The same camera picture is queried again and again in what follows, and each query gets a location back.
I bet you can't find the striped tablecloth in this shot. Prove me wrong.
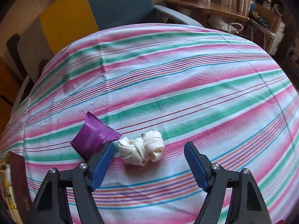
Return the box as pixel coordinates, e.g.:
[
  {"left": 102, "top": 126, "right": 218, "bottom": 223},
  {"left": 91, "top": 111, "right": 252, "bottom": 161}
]
[{"left": 0, "top": 23, "right": 299, "bottom": 224}]

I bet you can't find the cluttered wooden shelf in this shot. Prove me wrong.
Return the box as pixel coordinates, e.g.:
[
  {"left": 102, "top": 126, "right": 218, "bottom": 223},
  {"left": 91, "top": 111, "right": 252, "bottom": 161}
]
[{"left": 249, "top": 2, "right": 288, "bottom": 54}]

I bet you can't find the wooden side desk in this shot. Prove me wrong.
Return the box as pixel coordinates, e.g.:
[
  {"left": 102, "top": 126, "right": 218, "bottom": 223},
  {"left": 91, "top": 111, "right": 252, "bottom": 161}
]
[{"left": 165, "top": 0, "right": 250, "bottom": 21}]

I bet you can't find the white bandage roll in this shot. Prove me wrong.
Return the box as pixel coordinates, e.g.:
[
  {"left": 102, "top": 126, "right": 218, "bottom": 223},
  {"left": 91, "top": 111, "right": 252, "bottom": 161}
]
[{"left": 118, "top": 131, "right": 164, "bottom": 167}]

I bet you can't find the grey yellow blue armchair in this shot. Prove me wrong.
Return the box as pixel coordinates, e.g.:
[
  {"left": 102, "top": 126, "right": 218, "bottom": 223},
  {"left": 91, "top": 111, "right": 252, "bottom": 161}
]
[{"left": 16, "top": 0, "right": 205, "bottom": 80}]

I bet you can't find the purple snack packet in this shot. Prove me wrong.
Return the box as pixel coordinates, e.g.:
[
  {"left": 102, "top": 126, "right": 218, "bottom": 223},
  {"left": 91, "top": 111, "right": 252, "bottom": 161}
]
[{"left": 71, "top": 111, "right": 122, "bottom": 161}]

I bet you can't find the white power cable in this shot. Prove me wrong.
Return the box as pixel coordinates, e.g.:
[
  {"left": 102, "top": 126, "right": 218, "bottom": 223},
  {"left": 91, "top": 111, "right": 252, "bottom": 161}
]
[{"left": 228, "top": 22, "right": 244, "bottom": 34}]

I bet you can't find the gold-lined tin box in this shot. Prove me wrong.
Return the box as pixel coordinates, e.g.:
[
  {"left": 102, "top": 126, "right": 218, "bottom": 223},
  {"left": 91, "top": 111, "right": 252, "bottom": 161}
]
[{"left": 0, "top": 150, "right": 32, "bottom": 224}]

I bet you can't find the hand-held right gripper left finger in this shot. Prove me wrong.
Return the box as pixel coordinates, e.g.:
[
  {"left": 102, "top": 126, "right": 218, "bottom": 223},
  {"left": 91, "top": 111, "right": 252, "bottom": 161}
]
[{"left": 26, "top": 142, "right": 115, "bottom": 224}]

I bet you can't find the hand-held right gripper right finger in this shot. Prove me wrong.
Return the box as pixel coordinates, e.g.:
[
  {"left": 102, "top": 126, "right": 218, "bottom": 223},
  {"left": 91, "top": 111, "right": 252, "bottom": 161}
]
[{"left": 184, "top": 141, "right": 272, "bottom": 224}]

